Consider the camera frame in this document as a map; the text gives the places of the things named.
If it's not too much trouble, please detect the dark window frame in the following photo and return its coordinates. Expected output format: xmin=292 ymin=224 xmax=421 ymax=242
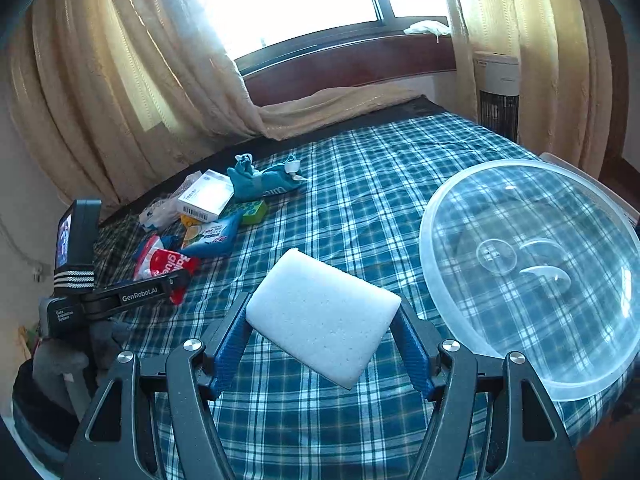
xmin=229 ymin=0 xmax=448 ymax=74

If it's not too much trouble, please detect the orange yellow toy block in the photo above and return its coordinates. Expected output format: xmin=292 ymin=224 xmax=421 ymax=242
xmin=180 ymin=214 xmax=202 ymax=229

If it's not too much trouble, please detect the white plastic bag pack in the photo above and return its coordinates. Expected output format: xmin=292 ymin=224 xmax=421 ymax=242
xmin=138 ymin=171 xmax=202 ymax=232

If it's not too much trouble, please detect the white sponge block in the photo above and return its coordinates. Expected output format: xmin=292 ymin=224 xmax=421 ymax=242
xmin=246 ymin=248 xmax=401 ymax=390

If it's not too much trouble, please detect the beige curtain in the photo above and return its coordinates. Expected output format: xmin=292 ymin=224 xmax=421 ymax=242
xmin=446 ymin=0 xmax=613 ymax=177
xmin=6 ymin=0 xmax=416 ymax=212

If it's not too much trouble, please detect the clear round plastic basin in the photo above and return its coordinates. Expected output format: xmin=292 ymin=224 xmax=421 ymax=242
xmin=419 ymin=159 xmax=639 ymax=402

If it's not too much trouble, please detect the white cloth on sill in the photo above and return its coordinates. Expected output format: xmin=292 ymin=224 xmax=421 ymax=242
xmin=404 ymin=20 xmax=451 ymax=41

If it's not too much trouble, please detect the blue plaid bed sheet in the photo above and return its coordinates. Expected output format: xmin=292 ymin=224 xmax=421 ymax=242
xmin=94 ymin=110 xmax=640 ymax=480

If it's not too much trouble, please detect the green dotted box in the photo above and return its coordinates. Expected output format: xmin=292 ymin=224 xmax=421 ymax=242
xmin=219 ymin=200 xmax=268 ymax=226

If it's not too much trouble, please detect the white medicine box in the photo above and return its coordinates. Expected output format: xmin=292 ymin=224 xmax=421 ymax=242
xmin=177 ymin=170 xmax=234 ymax=223

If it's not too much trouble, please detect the white tower fan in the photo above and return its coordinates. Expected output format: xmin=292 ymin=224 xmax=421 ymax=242
xmin=473 ymin=51 xmax=521 ymax=142

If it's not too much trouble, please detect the beige right curtain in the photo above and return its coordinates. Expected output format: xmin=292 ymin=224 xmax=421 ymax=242
xmin=446 ymin=0 xmax=613 ymax=177

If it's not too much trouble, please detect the blue wet wipes pack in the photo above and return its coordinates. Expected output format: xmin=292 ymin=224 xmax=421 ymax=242
xmin=179 ymin=212 xmax=242 ymax=259

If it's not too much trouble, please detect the brown wooden windowsill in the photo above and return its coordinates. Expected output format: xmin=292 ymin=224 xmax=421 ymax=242
xmin=244 ymin=34 xmax=456 ymax=106

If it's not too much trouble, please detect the red white snack packet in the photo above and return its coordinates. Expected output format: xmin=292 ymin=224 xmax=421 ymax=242
xmin=132 ymin=234 xmax=201 ymax=306

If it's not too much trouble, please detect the beige left curtain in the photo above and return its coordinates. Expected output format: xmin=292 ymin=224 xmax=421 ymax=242
xmin=6 ymin=0 xmax=416 ymax=212

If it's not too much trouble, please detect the grey gloved left hand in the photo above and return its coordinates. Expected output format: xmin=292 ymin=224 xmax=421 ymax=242
xmin=32 ymin=320 xmax=130 ymax=420

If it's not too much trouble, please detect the teal cloth with white ribbon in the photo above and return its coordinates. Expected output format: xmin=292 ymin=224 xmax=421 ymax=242
xmin=227 ymin=153 xmax=308 ymax=202

